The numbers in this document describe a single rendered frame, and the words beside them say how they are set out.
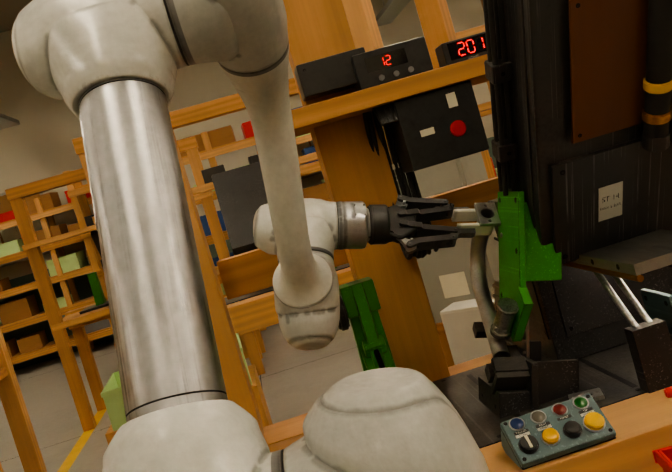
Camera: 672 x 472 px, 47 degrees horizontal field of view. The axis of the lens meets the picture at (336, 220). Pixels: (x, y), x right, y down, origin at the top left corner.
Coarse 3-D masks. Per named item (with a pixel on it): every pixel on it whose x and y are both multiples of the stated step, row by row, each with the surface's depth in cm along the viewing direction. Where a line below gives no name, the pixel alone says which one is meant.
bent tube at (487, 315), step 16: (480, 208) 145; (496, 208) 145; (480, 224) 142; (496, 224) 143; (480, 240) 148; (480, 256) 150; (480, 272) 150; (480, 288) 149; (480, 304) 146; (496, 352) 138
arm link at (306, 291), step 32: (256, 96) 105; (288, 96) 110; (256, 128) 113; (288, 128) 113; (288, 160) 115; (288, 192) 116; (288, 224) 118; (288, 256) 120; (320, 256) 134; (288, 288) 126; (320, 288) 127; (288, 320) 128; (320, 320) 127
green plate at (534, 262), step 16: (512, 192) 136; (512, 208) 136; (528, 208) 135; (512, 224) 137; (528, 224) 135; (512, 240) 137; (528, 240) 135; (512, 256) 137; (528, 256) 135; (544, 256) 135; (560, 256) 136; (512, 272) 137; (528, 272) 135; (544, 272) 135; (560, 272) 136; (512, 288) 138
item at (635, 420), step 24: (600, 408) 126; (624, 408) 123; (648, 408) 120; (624, 432) 114; (648, 432) 113; (504, 456) 118; (576, 456) 112; (600, 456) 112; (624, 456) 112; (648, 456) 113
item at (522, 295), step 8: (520, 288) 134; (520, 296) 133; (528, 296) 132; (520, 304) 133; (528, 304) 131; (520, 312) 133; (528, 312) 132; (520, 320) 134; (512, 328) 137; (520, 328) 135; (512, 336) 137; (520, 336) 137
